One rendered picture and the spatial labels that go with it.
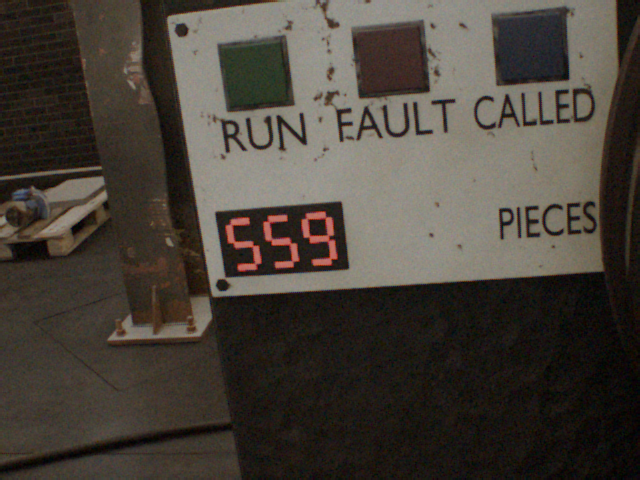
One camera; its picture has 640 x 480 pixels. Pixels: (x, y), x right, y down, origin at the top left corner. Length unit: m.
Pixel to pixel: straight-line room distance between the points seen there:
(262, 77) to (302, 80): 0.02
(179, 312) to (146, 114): 0.80
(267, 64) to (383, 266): 0.14
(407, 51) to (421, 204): 0.09
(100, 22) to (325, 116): 2.66
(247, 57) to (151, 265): 2.80
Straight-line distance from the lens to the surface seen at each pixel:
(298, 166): 0.50
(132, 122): 3.13
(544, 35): 0.48
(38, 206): 5.01
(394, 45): 0.47
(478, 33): 0.48
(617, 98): 0.42
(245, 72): 0.49
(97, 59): 3.15
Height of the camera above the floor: 1.24
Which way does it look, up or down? 17 degrees down
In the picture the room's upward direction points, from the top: 7 degrees counter-clockwise
